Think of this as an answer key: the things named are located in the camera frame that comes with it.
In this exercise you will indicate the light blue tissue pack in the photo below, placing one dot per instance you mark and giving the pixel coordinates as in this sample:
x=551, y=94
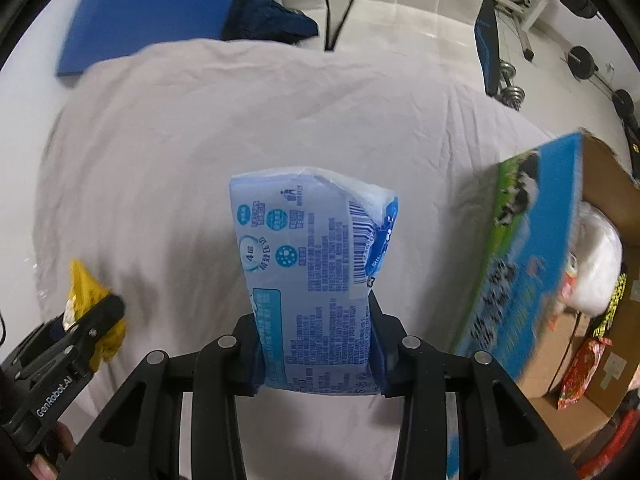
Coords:
x=311, y=243

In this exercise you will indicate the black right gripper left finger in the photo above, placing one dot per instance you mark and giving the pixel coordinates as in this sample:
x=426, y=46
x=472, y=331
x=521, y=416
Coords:
x=137, y=434

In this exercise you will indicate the grey table cloth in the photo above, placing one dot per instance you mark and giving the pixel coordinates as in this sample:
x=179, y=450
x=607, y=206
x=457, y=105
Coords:
x=134, y=182

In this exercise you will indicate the dark navy cloth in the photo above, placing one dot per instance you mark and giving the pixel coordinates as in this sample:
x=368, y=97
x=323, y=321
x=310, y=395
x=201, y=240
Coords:
x=267, y=20

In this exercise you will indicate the blue foam mat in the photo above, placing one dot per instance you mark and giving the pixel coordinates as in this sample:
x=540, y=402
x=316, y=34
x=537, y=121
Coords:
x=105, y=29

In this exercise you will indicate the red snack bag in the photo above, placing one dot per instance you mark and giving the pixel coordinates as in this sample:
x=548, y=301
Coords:
x=581, y=370

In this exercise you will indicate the white quilted chair right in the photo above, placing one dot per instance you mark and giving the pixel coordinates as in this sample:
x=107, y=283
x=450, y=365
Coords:
x=387, y=24

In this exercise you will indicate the chrome dumbbell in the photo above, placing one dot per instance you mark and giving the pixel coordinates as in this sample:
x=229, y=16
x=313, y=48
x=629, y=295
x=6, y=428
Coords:
x=509, y=94

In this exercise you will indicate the floor barbell black plates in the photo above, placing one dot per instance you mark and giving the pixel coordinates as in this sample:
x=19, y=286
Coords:
x=582, y=66

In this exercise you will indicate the person's hand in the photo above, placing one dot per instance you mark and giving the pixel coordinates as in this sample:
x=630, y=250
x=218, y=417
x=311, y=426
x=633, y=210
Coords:
x=59, y=445

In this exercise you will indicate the white knit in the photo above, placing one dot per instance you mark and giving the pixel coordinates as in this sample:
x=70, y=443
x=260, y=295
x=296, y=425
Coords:
x=599, y=253

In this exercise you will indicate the yellow snack packet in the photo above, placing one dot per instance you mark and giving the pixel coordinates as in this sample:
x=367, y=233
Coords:
x=85, y=293

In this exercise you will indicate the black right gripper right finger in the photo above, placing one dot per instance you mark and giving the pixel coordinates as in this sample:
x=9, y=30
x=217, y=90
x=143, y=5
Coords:
x=501, y=436

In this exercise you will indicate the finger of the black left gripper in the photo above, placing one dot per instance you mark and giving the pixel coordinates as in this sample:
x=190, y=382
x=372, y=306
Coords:
x=95, y=324

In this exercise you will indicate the black blue weight bench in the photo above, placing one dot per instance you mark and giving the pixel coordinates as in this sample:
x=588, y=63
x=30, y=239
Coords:
x=487, y=46

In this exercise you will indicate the brown cardboard box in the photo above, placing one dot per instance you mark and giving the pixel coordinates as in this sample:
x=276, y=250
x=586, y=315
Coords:
x=513, y=316

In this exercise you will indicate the black shoe shine wipes pack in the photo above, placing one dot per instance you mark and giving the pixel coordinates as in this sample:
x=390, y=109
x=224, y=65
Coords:
x=606, y=320

